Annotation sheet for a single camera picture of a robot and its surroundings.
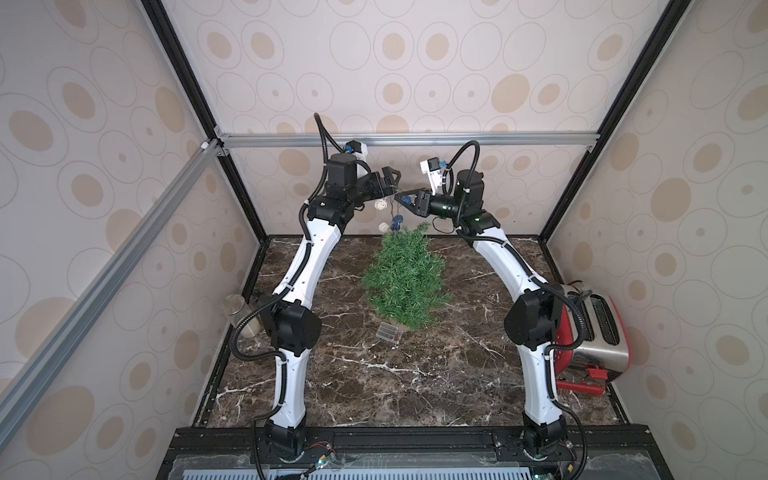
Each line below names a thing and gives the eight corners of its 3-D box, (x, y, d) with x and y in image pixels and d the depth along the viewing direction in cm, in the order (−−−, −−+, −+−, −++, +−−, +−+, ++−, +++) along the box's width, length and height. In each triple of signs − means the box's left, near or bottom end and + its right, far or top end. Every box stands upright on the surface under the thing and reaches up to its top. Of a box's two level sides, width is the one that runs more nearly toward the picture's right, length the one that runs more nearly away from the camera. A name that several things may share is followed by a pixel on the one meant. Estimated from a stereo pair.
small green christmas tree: (388, 357, 90) (387, 291, 64) (368, 312, 100) (360, 239, 73) (438, 335, 95) (457, 266, 68) (414, 295, 105) (423, 220, 78)
